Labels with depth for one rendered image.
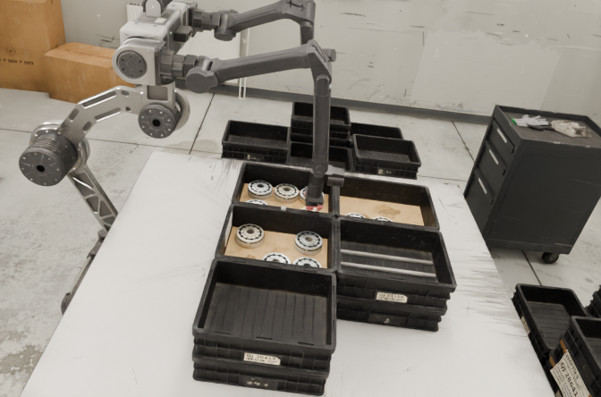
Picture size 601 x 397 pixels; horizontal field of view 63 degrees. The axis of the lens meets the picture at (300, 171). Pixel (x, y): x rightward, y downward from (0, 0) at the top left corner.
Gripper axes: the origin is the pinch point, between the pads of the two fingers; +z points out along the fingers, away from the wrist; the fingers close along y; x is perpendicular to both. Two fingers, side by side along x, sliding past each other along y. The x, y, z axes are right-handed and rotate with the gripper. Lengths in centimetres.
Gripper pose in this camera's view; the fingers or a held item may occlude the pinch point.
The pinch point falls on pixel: (310, 212)
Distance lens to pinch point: 194.6
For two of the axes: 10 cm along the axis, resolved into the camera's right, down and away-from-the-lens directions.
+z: -1.2, 8.3, 5.4
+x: -9.9, -0.7, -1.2
